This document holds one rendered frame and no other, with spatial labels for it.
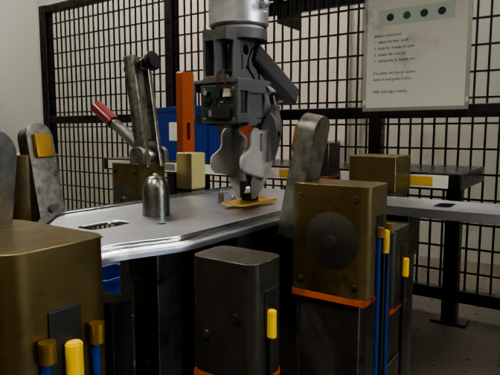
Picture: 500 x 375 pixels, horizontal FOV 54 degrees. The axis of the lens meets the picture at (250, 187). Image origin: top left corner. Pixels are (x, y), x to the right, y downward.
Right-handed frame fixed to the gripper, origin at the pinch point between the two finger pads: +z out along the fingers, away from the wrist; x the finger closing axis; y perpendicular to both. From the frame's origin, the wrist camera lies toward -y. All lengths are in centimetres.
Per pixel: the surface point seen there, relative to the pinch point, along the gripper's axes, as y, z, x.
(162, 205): 13.1, 1.0, -3.4
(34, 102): -188, -28, -346
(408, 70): -55, -20, 4
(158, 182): 13.1, -1.8, -3.9
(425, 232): -228, 53, -37
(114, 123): 0.6, -8.7, -26.0
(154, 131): -1.2, -7.5, -18.8
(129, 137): 0.6, -6.6, -22.5
